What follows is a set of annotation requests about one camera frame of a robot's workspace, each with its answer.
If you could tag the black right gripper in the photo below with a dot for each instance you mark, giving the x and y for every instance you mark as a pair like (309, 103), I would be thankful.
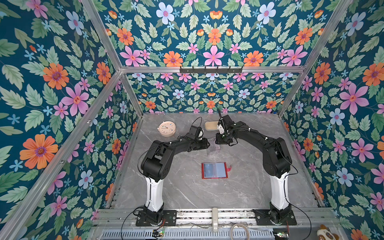
(218, 140)

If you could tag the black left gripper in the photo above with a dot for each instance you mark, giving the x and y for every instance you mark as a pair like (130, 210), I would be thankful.
(204, 144)

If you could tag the red leather card holder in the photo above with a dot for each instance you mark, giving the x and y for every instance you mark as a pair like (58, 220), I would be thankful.
(218, 170)

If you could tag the clear acrylic card stand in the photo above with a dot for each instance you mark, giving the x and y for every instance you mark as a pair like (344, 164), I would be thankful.
(213, 148)

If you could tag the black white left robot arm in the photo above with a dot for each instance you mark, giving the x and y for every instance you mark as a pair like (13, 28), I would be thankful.
(156, 165)

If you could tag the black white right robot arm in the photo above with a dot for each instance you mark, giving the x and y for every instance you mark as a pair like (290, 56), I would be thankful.
(276, 161)

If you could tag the beige glasses case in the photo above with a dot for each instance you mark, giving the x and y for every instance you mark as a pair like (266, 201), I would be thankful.
(211, 126)

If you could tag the pink round alarm clock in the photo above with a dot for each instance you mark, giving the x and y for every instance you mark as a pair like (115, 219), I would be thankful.
(167, 129)

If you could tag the black hook bar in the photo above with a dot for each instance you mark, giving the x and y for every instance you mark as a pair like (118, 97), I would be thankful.
(211, 70)

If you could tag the white vent grille strip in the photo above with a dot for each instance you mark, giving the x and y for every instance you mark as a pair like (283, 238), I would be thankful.
(187, 234)

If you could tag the plush panda toy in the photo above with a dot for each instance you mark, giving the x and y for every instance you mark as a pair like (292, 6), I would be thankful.
(324, 233)

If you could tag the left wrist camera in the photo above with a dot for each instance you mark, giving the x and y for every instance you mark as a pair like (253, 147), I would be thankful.
(196, 132)

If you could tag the white rail clip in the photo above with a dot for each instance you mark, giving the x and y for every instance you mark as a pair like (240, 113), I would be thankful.
(215, 220)

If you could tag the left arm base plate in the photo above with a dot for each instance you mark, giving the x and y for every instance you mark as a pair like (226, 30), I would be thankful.
(168, 219)

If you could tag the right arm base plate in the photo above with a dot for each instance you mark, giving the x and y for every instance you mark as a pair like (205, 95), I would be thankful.
(264, 218)

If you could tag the aluminium front rail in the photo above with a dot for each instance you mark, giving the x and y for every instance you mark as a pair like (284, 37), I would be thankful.
(306, 217)

